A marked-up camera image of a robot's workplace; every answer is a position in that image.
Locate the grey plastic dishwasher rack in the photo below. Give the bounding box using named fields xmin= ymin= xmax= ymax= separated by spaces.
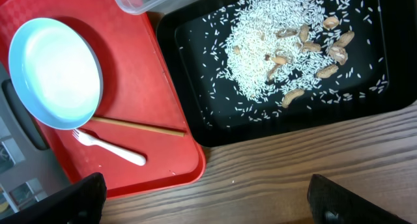
xmin=1 ymin=66 xmax=70 ymax=219

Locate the peanut shell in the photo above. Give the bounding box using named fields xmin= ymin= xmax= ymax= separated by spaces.
xmin=316 ymin=64 xmax=339 ymax=79
xmin=323 ymin=16 xmax=339 ymax=30
xmin=333 ymin=31 xmax=354 ymax=48
xmin=302 ymin=42 xmax=321 ymax=53
xmin=299 ymin=24 xmax=309 ymax=43
xmin=281 ymin=89 xmax=305 ymax=108
xmin=329 ymin=46 xmax=348 ymax=65

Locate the light blue plate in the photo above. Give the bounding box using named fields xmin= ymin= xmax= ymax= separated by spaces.
xmin=8 ymin=18 xmax=104 ymax=130

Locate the white plastic fork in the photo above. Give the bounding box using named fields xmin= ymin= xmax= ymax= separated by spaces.
xmin=72 ymin=129 xmax=147 ymax=166

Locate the black waste tray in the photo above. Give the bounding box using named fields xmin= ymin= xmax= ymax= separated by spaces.
xmin=156 ymin=0 xmax=416 ymax=147

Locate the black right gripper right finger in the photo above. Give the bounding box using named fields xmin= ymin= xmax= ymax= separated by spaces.
xmin=307 ymin=174 xmax=409 ymax=224

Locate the pile of white rice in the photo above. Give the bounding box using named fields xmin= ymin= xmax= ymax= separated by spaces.
xmin=220 ymin=0 xmax=354 ymax=109

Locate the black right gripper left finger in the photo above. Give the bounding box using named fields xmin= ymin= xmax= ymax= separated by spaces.
xmin=1 ymin=173 xmax=107 ymax=224

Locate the wooden chopstick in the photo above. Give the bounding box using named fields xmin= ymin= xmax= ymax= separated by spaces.
xmin=91 ymin=117 xmax=185 ymax=137

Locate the red plastic tray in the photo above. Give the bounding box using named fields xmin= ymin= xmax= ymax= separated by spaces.
xmin=1 ymin=0 xmax=206 ymax=198

